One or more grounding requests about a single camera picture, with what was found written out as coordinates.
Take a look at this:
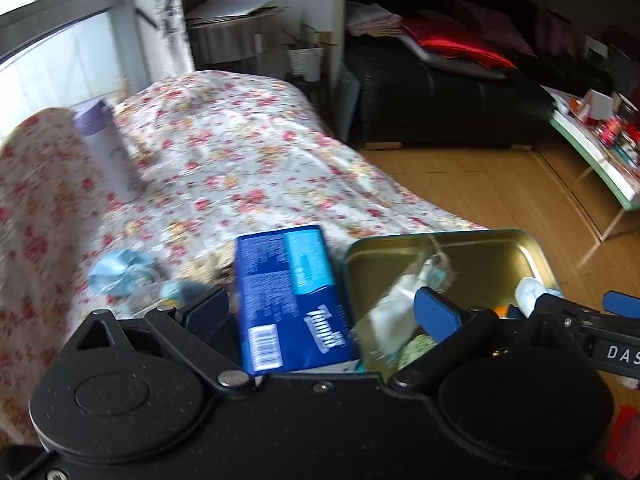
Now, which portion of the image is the clear plastic bag white item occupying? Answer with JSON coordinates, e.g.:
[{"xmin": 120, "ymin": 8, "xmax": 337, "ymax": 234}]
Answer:
[{"xmin": 352, "ymin": 235, "xmax": 454, "ymax": 361}]

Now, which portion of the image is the light blue cloth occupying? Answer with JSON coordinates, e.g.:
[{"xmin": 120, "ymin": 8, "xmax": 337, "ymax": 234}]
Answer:
[{"xmin": 514, "ymin": 276, "xmax": 563, "ymax": 318}]

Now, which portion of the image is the green knitted cloth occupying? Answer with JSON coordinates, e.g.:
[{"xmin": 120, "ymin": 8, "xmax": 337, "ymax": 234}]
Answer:
[{"xmin": 397, "ymin": 334, "xmax": 437, "ymax": 370}]

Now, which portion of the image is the gold metal tin box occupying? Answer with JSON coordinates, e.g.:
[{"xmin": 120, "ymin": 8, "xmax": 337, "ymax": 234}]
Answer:
[{"xmin": 342, "ymin": 227, "xmax": 564, "ymax": 382}]

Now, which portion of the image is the blue orange white toy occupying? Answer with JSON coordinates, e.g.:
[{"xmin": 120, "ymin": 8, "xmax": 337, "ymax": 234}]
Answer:
[{"xmin": 494, "ymin": 304, "xmax": 511, "ymax": 318}]

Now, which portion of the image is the blue tissue pack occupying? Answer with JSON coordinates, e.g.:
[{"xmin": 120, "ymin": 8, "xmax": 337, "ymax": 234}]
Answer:
[{"xmin": 235, "ymin": 226, "xmax": 359, "ymax": 376}]

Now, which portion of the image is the crumpled light blue mask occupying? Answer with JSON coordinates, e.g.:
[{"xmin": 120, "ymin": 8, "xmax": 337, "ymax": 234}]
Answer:
[{"xmin": 87, "ymin": 249, "xmax": 160, "ymax": 299}]

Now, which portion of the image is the floral bed sheet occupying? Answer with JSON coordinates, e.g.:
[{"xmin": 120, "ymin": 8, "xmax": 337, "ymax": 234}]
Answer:
[{"xmin": 1, "ymin": 72, "xmax": 471, "ymax": 444}]

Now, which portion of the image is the green edged low table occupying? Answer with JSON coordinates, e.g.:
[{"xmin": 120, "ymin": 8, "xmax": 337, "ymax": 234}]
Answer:
[{"xmin": 542, "ymin": 87, "xmax": 639, "ymax": 268}]

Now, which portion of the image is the purple capped white bottle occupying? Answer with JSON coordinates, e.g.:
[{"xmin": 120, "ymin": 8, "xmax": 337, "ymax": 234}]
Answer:
[{"xmin": 74, "ymin": 99, "xmax": 145, "ymax": 203}]

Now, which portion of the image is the dark sofa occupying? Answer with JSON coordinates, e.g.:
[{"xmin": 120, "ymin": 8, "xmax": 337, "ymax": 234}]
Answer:
[{"xmin": 344, "ymin": 0, "xmax": 614, "ymax": 148}]

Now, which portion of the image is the white plant pot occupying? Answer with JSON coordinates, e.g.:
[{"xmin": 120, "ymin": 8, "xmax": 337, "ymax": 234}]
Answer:
[{"xmin": 286, "ymin": 46, "xmax": 324, "ymax": 82}]

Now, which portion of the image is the red cushion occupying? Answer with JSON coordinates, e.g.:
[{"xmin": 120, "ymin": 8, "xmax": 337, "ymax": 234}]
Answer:
[{"xmin": 400, "ymin": 13, "xmax": 516, "ymax": 70}]

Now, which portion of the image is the side table with cardboard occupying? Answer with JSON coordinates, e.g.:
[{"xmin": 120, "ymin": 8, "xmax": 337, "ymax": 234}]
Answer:
[{"xmin": 186, "ymin": 0, "xmax": 284, "ymax": 74}]

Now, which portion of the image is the window frame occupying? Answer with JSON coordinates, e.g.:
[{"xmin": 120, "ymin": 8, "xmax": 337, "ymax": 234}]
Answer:
[{"xmin": 1, "ymin": 0, "xmax": 164, "ymax": 122}]

